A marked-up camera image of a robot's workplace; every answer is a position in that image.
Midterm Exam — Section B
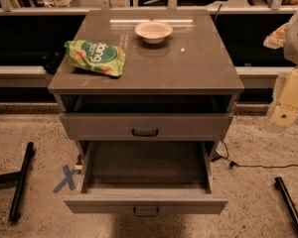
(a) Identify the black clamp object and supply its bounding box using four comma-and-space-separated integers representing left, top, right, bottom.
43, 53, 60, 74

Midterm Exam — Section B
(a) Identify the grey top drawer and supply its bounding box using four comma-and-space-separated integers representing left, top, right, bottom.
60, 113, 232, 141

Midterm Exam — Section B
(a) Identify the black stand left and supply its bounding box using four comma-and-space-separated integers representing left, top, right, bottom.
0, 142, 36, 223

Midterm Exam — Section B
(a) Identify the blue tape cross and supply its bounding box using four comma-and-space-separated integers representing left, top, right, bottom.
53, 165, 76, 193

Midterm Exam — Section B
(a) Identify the black stand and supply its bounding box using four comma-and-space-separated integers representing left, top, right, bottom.
0, 142, 36, 223
274, 177, 298, 232

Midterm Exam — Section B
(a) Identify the black stand right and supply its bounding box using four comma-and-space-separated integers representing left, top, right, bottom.
274, 177, 298, 232

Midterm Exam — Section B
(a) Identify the grey drawer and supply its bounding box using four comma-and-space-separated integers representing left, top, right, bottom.
60, 113, 232, 141
65, 142, 227, 217

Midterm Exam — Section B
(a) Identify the white bowl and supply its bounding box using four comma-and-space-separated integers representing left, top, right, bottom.
135, 21, 173, 45

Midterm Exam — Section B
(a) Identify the grey drawer cabinet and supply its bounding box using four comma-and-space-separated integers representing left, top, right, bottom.
49, 9, 243, 156

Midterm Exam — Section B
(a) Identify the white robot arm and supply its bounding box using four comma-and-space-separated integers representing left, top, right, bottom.
263, 11, 298, 131

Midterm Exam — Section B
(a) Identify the green snack bag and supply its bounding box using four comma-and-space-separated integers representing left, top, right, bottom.
65, 40, 126, 77

